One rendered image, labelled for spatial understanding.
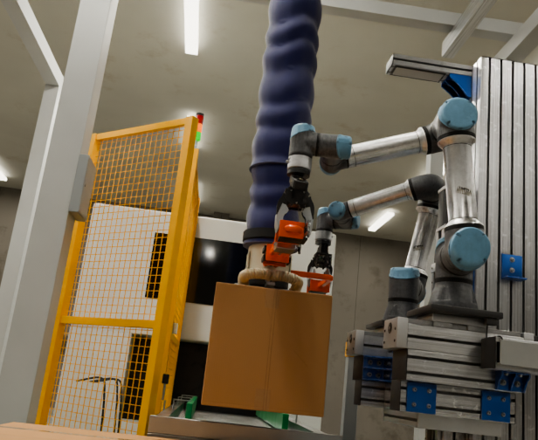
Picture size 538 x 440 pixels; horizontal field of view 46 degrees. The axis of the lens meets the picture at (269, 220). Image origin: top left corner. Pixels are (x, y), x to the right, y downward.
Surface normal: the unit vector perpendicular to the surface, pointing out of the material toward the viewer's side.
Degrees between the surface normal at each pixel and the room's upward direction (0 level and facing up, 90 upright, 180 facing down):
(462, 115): 83
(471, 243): 97
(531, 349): 90
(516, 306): 90
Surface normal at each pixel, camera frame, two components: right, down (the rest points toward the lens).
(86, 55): 0.10, -0.25
